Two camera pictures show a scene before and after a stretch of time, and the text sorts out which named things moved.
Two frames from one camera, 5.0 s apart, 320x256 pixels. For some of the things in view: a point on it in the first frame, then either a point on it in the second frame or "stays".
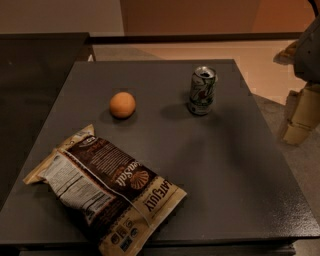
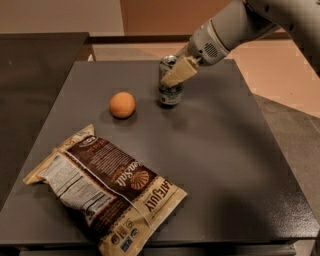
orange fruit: [122, 105] stays
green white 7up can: [202, 90] to [172, 95]
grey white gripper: [309, 55] to [204, 44]
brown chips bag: [118, 203] stays
